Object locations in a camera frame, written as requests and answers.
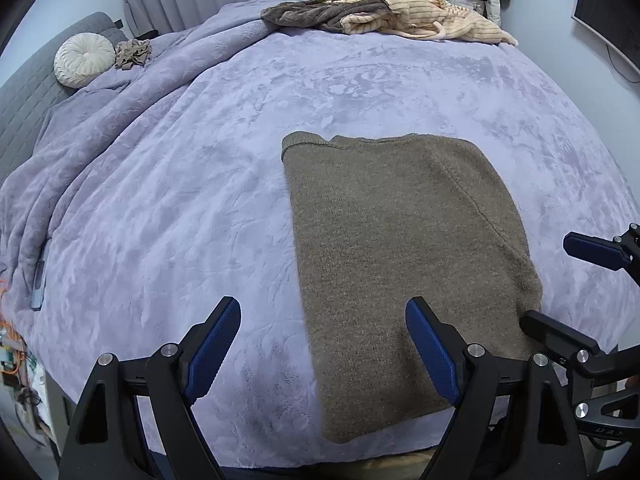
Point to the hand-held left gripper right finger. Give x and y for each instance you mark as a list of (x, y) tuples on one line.
[(435, 355)]

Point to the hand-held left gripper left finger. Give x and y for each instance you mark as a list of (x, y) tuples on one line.
[(215, 347)]

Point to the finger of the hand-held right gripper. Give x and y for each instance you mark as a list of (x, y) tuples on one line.
[(555, 332), (590, 249)]

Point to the brown knit sweater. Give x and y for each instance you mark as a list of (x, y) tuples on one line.
[(400, 260)]

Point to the lavender fleece blanket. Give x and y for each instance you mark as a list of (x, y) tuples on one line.
[(175, 185)]

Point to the white bedside cabinet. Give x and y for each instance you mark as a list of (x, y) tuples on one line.
[(55, 410)]

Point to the cream striped garment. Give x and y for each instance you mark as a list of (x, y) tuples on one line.
[(450, 20)]

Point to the beige ruffled scrunchie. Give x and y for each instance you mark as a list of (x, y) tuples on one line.
[(132, 54)]

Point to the grey quilted headboard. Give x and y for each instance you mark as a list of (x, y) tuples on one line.
[(20, 105)]

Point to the round white pillow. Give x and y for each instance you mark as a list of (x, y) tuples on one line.
[(82, 60)]

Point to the grey-brown fuzzy garment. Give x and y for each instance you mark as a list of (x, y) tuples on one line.
[(310, 12)]

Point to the wall-mounted television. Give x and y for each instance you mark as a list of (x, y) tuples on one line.
[(605, 20)]

